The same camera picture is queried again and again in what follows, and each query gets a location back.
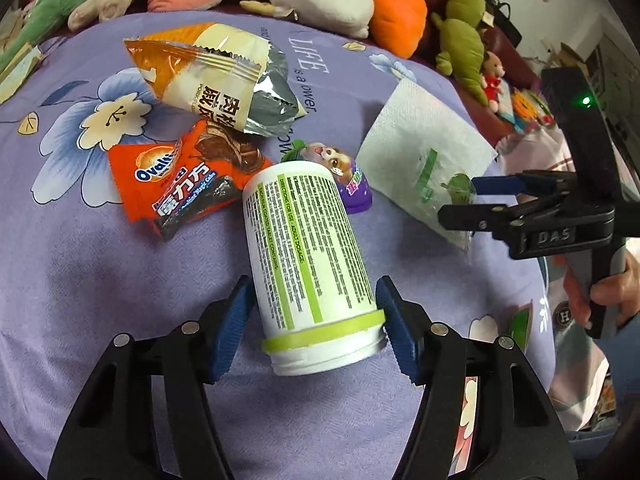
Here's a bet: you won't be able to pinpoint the white paper napkin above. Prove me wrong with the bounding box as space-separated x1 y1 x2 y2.
356 78 499 252

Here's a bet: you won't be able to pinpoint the dark red leather sofa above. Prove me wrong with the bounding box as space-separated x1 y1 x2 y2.
15 0 521 148

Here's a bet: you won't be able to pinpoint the purple floral blanket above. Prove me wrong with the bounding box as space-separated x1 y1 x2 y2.
0 10 558 480

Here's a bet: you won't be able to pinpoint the orange carrot bunny plush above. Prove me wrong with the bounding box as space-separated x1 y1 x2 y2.
369 0 429 59

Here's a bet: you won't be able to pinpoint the orange white snack bag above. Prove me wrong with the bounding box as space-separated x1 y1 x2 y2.
124 22 307 138

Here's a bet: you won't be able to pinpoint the cardboard boxes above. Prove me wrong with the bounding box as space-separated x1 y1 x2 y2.
549 34 603 78

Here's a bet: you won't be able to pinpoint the green turtle plush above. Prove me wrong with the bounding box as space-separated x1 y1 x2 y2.
431 0 489 106

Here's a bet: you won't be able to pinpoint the orange chocolate snack wrapper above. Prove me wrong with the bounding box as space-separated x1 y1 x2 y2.
107 119 276 242

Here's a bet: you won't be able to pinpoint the plaid bedsheet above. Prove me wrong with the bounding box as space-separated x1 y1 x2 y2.
495 125 640 433

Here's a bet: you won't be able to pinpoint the green dinosaur plush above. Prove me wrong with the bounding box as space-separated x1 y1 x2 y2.
0 0 110 72

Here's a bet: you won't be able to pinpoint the white bottle green label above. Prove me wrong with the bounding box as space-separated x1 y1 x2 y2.
241 161 390 377

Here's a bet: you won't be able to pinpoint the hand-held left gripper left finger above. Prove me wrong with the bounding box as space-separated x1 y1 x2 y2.
47 275 257 480

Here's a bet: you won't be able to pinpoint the colourful picture book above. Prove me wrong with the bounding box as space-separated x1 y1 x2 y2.
509 87 557 134

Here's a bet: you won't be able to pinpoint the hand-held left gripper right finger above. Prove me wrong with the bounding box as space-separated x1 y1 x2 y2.
375 275 571 480

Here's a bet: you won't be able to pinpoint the purple egg toy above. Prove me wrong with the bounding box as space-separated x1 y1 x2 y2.
281 140 374 214

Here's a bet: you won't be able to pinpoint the green printed clear wrapper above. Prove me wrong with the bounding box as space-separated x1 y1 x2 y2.
410 149 482 254

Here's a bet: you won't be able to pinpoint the small teddy bear red outfit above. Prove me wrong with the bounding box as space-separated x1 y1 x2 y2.
480 51 507 113

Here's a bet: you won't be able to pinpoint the black bag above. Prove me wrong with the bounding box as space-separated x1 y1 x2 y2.
440 0 522 51

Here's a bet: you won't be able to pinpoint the person's right hand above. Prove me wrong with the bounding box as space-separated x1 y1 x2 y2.
563 259 640 329

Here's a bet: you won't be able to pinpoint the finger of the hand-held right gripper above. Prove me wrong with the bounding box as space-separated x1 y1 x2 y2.
437 200 531 233
472 170 571 198

